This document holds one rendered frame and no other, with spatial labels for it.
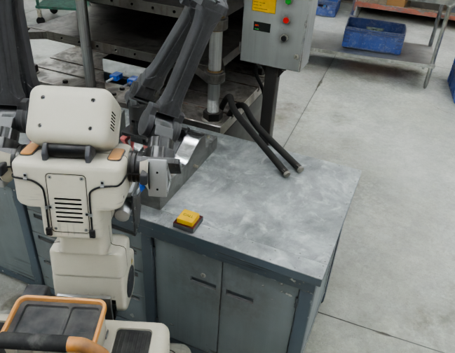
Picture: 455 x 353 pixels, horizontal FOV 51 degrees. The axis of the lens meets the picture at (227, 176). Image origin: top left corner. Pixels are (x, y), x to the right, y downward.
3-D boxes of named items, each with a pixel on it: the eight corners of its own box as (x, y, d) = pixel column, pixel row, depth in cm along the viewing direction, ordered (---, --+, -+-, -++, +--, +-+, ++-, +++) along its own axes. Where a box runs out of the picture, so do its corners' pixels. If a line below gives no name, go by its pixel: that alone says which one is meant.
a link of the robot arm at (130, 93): (135, 82, 148) (160, 91, 153) (129, 68, 157) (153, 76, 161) (121, 115, 153) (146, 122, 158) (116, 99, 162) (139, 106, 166)
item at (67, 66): (219, 137, 234) (220, 125, 230) (14, 83, 274) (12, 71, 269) (274, 78, 299) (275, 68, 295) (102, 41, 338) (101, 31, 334)
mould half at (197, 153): (160, 210, 174) (159, 180, 166) (100, 190, 181) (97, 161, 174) (216, 148, 212) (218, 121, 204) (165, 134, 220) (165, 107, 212)
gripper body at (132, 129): (131, 127, 165) (130, 108, 161) (156, 134, 162) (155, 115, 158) (120, 136, 161) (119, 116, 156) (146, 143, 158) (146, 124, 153)
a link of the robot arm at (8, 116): (-11, 131, 129) (10, 132, 129) (-2, 98, 132) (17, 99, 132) (3, 144, 138) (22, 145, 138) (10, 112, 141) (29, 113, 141)
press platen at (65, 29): (224, 111, 227) (226, 76, 216) (12, 59, 265) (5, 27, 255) (279, 57, 290) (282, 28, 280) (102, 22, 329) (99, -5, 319)
